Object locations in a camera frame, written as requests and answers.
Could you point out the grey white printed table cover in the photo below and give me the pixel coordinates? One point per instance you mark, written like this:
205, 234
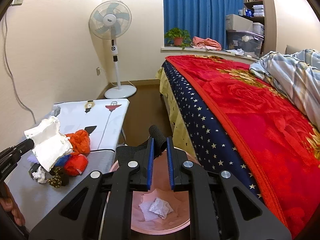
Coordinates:
93, 128

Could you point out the wall power socket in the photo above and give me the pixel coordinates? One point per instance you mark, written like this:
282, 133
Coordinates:
98, 71

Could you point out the red plastic bag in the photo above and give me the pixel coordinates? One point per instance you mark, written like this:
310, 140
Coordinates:
75, 165

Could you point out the yellow star bed sheet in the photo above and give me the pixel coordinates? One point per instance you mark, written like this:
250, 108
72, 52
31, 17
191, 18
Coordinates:
180, 135

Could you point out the pink trash bin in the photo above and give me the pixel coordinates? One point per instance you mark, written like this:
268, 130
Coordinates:
179, 201

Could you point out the dark plastic storage bin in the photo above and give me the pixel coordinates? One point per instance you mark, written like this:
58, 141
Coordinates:
251, 43

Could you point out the red floral blanket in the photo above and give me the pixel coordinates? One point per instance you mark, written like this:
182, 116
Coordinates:
277, 142

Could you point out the small white tissue ball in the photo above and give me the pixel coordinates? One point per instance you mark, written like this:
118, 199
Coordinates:
39, 175

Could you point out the white paper sheet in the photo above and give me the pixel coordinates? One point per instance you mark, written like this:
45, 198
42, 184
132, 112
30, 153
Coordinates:
161, 208

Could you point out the left hand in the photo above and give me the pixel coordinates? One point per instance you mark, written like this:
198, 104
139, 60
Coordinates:
10, 206

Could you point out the pink folded cloth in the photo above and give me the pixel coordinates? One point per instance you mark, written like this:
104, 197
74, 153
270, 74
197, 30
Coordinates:
206, 43

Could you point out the orange plastic bag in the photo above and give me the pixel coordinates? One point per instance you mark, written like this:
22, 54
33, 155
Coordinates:
80, 142

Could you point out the plaid blue grey duvet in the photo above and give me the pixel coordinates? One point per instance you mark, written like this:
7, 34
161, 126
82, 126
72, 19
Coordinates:
295, 76

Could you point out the navy star bed cover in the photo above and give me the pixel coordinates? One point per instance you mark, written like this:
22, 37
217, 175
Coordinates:
214, 149

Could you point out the white foam net sleeve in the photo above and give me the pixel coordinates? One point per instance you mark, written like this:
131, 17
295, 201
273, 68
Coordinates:
148, 215

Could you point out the black floral scrunchie cloth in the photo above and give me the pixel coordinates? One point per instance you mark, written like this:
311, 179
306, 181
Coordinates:
58, 177

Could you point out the wooden bookshelf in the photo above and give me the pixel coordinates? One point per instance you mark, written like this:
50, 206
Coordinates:
264, 12

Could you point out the blue plastic bag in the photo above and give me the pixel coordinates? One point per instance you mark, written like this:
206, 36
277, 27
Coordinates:
62, 161

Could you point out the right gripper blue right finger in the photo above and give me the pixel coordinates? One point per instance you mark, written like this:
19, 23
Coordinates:
220, 206

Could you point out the white standing fan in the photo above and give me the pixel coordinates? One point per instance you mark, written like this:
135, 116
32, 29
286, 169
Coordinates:
108, 21

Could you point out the white plastic container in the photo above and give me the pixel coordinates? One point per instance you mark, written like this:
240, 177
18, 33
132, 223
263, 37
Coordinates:
258, 28

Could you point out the blue curtain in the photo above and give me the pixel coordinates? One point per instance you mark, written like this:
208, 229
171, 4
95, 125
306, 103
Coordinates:
202, 18

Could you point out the white paper wrapper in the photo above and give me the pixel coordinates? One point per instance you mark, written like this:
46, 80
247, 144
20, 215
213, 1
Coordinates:
50, 144

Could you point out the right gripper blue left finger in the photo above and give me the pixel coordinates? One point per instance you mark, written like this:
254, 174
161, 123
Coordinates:
100, 206

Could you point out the grey cardboard box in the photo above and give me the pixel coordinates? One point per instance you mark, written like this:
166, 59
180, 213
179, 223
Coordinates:
238, 23

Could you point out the black flat card package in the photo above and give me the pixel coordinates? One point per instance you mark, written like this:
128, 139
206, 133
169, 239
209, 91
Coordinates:
33, 169

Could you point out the potted green plant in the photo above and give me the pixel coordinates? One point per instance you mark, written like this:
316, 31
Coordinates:
177, 37

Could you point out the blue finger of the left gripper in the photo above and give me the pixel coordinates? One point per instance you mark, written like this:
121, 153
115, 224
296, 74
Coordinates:
23, 147

